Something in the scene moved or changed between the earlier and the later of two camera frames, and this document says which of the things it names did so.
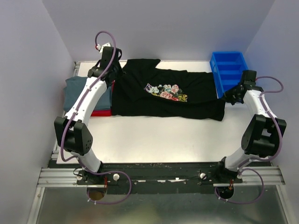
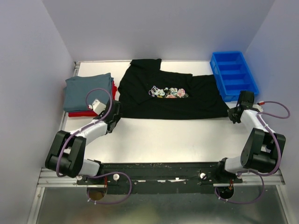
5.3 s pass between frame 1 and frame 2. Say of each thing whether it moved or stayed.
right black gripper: moved
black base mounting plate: stayed
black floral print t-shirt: stayed
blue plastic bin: stayed
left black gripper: moved
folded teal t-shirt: stayed
